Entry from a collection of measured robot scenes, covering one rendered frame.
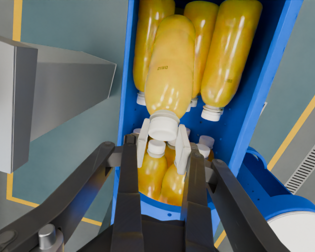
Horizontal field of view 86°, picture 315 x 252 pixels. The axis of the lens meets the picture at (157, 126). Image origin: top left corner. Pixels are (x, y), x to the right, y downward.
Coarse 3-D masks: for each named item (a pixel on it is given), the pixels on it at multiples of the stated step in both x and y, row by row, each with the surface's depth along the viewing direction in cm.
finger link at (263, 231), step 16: (224, 176) 13; (224, 192) 12; (240, 192) 11; (224, 208) 11; (240, 208) 10; (256, 208) 10; (224, 224) 11; (240, 224) 10; (256, 224) 9; (240, 240) 9; (256, 240) 8; (272, 240) 8
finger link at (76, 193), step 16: (112, 144) 15; (96, 160) 12; (80, 176) 10; (96, 176) 11; (64, 192) 9; (80, 192) 9; (96, 192) 12; (48, 208) 8; (64, 208) 8; (80, 208) 10; (16, 224) 7; (32, 224) 7; (64, 224) 8; (0, 240) 6; (16, 240) 6; (32, 240) 7; (64, 240) 9
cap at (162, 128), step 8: (152, 120) 22; (160, 120) 21; (168, 120) 21; (152, 128) 21; (160, 128) 20; (168, 128) 20; (176, 128) 21; (152, 136) 23; (160, 136) 22; (168, 136) 22; (176, 136) 22
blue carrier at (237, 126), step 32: (128, 0) 28; (192, 0) 41; (288, 0) 21; (128, 32) 29; (256, 32) 36; (288, 32) 24; (128, 64) 35; (256, 64) 36; (128, 96) 40; (256, 96) 25; (128, 128) 44; (192, 128) 52; (224, 128) 45; (224, 160) 44
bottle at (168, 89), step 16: (176, 16) 28; (160, 32) 28; (176, 32) 26; (192, 32) 28; (160, 48) 25; (176, 48) 24; (192, 48) 27; (160, 64) 23; (176, 64) 23; (192, 64) 25; (160, 80) 22; (176, 80) 22; (192, 80) 24; (144, 96) 24; (160, 96) 21; (176, 96) 21; (160, 112) 21; (176, 112) 22
